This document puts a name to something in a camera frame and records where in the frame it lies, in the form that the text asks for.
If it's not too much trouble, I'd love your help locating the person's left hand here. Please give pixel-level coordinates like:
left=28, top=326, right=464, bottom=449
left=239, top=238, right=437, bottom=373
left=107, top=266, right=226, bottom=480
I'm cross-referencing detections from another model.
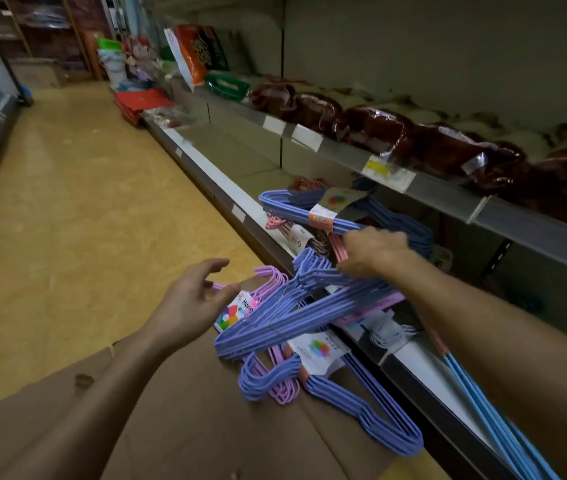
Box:
left=143, top=258, right=242, bottom=353

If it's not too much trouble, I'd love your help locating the person's right hand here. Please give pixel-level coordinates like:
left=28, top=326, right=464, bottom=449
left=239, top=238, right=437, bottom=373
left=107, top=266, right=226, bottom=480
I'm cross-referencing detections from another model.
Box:
left=336, top=227, right=414, bottom=281

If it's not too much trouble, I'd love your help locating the grey hanger bundle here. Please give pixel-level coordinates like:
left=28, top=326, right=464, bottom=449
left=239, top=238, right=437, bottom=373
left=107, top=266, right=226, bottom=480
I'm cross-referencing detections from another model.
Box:
left=363, top=312, right=417, bottom=351

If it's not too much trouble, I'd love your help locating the grey store shelf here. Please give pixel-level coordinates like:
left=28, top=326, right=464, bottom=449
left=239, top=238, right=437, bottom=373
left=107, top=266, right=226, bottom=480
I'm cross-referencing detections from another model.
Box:
left=141, top=0, right=567, bottom=480

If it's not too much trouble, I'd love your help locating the light blue hanger bundle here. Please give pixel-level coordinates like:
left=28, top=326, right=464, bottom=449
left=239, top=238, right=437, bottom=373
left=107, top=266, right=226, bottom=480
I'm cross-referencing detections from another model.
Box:
left=426, top=324, right=562, bottom=480

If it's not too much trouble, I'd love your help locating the person's left forearm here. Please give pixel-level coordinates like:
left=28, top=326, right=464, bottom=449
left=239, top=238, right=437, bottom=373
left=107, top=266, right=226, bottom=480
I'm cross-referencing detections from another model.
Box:
left=0, top=324, right=174, bottom=480

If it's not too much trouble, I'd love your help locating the person's right forearm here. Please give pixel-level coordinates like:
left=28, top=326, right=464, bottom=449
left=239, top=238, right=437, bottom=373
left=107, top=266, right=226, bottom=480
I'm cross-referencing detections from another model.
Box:
left=388, top=254, right=567, bottom=480

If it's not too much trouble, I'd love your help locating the flattened brown cardboard box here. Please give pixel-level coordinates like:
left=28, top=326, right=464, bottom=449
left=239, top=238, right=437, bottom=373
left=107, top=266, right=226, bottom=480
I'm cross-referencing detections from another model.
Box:
left=0, top=274, right=400, bottom=480

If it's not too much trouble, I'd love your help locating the row of brown wrapped packets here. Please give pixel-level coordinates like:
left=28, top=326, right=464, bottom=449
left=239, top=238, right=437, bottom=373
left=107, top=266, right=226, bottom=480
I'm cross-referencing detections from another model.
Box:
left=247, top=80, right=567, bottom=235

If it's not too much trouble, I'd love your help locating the clear wrapped packet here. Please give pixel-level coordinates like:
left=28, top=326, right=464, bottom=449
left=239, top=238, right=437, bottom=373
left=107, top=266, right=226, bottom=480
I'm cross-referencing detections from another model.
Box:
left=145, top=105, right=197, bottom=129

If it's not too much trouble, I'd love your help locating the green plastic basket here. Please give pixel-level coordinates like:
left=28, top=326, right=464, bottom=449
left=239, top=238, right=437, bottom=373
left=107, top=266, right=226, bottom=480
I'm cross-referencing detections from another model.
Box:
left=205, top=71, right=251, bottom=102

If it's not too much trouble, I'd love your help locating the pile of colourful small goods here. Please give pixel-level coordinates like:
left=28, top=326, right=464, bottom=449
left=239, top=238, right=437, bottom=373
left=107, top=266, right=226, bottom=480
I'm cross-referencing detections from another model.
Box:
left=123, top=37, right=179, bottom=93

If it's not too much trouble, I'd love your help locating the white bucket stack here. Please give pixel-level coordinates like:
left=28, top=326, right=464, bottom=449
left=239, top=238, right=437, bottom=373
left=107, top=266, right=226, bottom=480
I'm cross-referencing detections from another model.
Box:
left=95, top=37, right=128, bottom=87

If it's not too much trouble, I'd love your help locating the orange printed bag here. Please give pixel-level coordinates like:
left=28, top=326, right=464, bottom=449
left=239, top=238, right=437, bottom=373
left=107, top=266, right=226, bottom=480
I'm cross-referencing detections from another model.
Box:
left=164, top=23, right=230, bottom=91

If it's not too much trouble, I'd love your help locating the small brown cardboard box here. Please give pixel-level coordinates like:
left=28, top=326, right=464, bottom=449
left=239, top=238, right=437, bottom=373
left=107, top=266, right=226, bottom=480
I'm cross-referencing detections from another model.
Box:
left=9, top=57, right=68, bottom=89

